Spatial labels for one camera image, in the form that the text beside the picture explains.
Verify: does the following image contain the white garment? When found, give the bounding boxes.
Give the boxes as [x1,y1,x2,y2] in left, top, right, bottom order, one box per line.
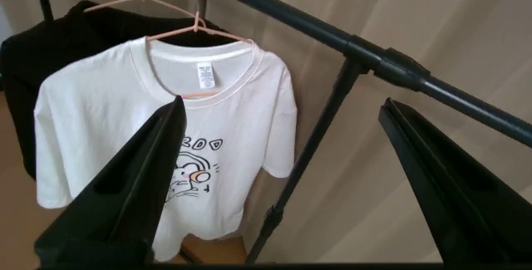
[32,36,299,263]

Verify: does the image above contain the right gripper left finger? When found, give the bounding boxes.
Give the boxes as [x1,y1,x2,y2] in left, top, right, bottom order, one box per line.
[33,94,188,263]

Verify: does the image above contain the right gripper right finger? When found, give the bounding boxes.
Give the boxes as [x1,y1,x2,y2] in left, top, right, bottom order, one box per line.
[378,97,532,263]

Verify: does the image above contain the black shorts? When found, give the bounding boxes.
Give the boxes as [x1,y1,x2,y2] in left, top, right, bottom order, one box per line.
[0,0,229,180]

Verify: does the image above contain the black clothes rack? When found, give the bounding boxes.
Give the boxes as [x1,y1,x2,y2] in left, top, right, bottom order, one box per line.
[31,0,532,265]

